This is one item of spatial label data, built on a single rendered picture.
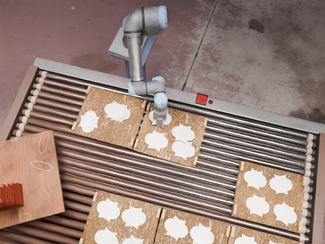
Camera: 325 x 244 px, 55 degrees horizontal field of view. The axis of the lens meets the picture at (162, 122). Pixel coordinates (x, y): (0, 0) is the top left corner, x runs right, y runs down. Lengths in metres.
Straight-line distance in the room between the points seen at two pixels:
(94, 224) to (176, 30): 2.33
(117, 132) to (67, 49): 1.69
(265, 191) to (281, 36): 2.15
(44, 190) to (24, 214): 0.16
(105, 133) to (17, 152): 0.53
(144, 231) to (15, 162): 0.86
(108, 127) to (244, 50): 1.99
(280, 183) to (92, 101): 1.32
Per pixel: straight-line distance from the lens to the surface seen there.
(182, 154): 1.98
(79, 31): 3.63
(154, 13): 1.76
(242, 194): 2.02
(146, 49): 2.38
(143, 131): 2.03
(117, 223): 1.94
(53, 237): 2.03
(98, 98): 2.15
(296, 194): 2.13
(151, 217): 1.93
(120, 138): 2.03
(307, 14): 4.09
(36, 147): 2.02
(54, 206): 1.92
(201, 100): 2.14
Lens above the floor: 2.87
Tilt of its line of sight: 70 degrees down
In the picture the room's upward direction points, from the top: 4 degrees clockwise
